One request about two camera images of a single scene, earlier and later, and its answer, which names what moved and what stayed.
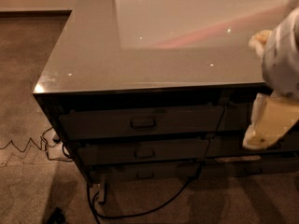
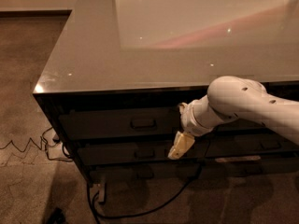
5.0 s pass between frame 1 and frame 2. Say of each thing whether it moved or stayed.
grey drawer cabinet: stayed
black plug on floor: stayed
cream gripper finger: moved
